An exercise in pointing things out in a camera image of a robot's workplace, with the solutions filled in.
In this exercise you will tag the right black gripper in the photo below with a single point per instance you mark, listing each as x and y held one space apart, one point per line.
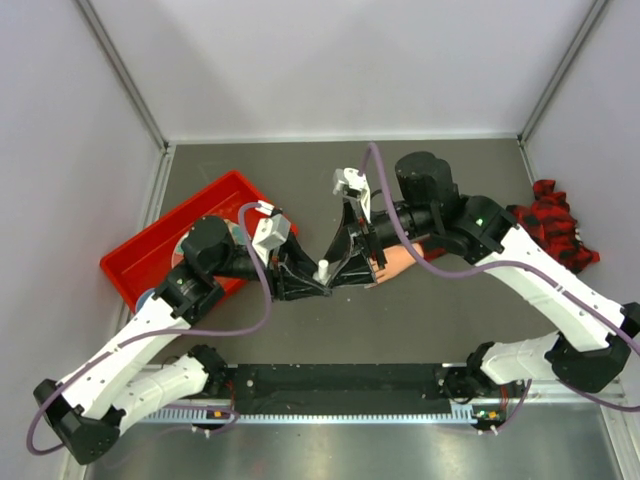
352 229

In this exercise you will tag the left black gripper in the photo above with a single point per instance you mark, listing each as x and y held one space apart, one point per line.
292 254

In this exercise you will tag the white nail polish brush cap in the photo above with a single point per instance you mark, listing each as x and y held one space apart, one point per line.
322 269

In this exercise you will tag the clear nail polish bottle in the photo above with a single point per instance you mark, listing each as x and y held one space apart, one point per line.
323 283

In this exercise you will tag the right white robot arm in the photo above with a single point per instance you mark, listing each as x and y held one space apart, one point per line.
593 336

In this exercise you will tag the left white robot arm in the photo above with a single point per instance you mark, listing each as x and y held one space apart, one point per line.
92 407

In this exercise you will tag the mannequin hand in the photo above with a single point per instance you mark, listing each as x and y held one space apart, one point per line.
398 260

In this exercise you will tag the red and teal plate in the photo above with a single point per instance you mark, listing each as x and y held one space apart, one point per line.
178 253

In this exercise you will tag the blue plastic cup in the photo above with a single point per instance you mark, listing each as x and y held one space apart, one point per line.
142 299

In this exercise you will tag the red plastic tray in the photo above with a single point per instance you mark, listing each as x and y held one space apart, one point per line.
142 262

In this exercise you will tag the red plaid shirt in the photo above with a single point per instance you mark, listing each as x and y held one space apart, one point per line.
549 222

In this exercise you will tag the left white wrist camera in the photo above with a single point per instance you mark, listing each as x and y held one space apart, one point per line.
271 232

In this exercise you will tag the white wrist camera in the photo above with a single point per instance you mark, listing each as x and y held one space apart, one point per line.
352 184
271 232

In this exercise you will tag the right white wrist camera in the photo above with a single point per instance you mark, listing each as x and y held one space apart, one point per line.
352 184

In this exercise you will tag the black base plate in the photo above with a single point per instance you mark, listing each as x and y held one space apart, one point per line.
336 388

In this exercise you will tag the slotted cable duct rail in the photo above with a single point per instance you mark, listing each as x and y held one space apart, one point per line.
471 414

